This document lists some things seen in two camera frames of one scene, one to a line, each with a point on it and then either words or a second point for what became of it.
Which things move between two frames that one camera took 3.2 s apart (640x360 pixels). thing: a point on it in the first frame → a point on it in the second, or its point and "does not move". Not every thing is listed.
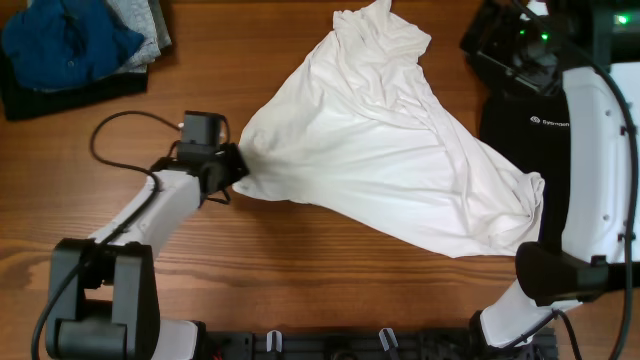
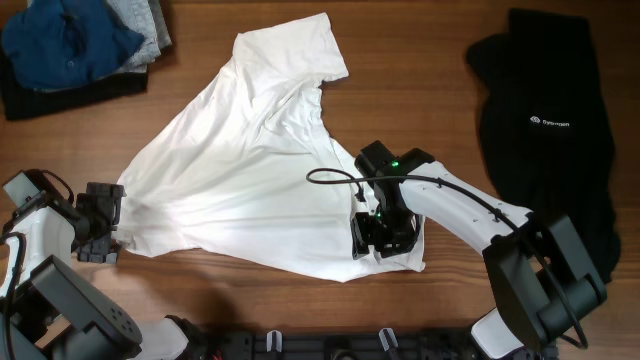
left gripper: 241,168 → 106,197
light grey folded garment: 146,17 does not move
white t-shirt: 362,130 → 242,172
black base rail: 415,344 does not move
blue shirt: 54,43 does not move
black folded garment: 20,102 does not move
